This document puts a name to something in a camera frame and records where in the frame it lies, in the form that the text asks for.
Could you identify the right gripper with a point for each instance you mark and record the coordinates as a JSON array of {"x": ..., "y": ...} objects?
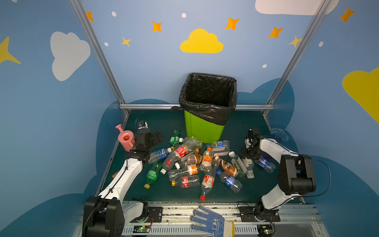
[{"x": 248, "y": 151}]

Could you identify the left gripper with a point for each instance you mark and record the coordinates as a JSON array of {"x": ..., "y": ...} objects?
[{"x": 155, "y": 138}]

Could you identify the clear square bottle white cap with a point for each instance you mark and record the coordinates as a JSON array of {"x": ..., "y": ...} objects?
[{"x": 238, "y": 163}]

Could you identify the small Pepsi bottle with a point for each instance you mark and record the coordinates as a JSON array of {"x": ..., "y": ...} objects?
[{"x": 267, "y": 165}]

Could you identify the green Sprite bottle yellow cap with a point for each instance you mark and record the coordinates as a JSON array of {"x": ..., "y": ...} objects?
[{"x": 153, "y": 174}]

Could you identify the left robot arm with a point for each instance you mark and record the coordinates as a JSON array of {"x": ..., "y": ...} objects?
[{"x": 104, "y": 215}]

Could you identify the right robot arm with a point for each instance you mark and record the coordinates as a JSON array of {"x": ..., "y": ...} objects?
[{"x": 296, "y": 175}]

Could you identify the green bin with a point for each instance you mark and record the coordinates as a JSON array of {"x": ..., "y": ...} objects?
[{"x": 201, "y": 129}]

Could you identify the black bin liner bag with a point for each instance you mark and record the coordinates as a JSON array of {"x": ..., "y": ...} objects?
[{"x": 210, "y": 97}]

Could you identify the crushed green bottle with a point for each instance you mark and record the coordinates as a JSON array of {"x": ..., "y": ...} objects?
[{"x": 175, "y": 137}]

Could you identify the Coca-Cola bottle red label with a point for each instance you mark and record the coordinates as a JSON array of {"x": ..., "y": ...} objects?
[{"x": 177, "y": 154}]

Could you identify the purple ribbed vase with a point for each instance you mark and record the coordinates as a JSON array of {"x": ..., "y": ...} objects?
[{"x": 278, "y": 134}]

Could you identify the pink watering can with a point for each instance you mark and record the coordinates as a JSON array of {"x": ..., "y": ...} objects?
[{"x": 126, "y": 138}]

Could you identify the amber tea bottle white cap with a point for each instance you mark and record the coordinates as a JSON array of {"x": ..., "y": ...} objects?
[{"x": 227, "y": 167}]

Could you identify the clear bottle blue label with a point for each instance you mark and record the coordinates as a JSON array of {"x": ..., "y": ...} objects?
[{"x": 217, "y": 144}]

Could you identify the clear bottle grey label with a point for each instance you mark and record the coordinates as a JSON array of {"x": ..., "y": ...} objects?
[{"x": 221, "y": 151}]

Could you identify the brown tea bottle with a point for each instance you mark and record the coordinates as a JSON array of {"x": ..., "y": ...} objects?
[{"x": 190, "y": 159}]

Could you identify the clear bottle orange label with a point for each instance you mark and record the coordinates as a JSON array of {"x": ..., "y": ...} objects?
[{"x": 186, "y": 171}]

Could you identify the Pepsi bottle blue cap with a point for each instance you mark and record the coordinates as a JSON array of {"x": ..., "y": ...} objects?
[{"x": 230, "y": 181}]

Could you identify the Coke bottle yellow cap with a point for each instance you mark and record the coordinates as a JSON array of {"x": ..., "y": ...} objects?
[{"x": 186, "y": 182}]

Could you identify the orange label bottle orange cap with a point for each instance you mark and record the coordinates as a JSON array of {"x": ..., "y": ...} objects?
[{"x": 206, "y": 163}]

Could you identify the tall bottle red cap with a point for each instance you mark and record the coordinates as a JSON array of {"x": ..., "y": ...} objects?
[{"x": 208, "y": 180}]

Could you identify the blue dotted work glove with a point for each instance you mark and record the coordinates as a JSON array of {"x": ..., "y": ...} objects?
[{"x": 211, "y": 223}]

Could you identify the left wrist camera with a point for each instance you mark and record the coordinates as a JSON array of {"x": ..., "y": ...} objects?
[{"x": 142, "y": 124}]

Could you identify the aluminium back rail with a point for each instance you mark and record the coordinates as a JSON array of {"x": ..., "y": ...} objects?
[{"x": 240, "y": 107}]

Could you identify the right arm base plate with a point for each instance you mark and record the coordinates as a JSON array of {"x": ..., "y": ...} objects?
[{"x": 249, "y": 214}]

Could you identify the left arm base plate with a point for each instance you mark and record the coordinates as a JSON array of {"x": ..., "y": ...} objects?
[{"x": 155, "y": 215}]

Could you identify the left aluminium post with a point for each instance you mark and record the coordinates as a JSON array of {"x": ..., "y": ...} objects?
[{"x": 86, "y": 24}]

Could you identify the aluminium post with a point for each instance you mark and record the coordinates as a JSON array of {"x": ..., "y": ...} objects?
[
  {"x": 300, "y": 49},
  {"x": 86, "y": 24}
]

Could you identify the right aluminium post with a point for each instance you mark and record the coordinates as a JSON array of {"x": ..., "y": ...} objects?
[{"x": 300, "y": 49}]

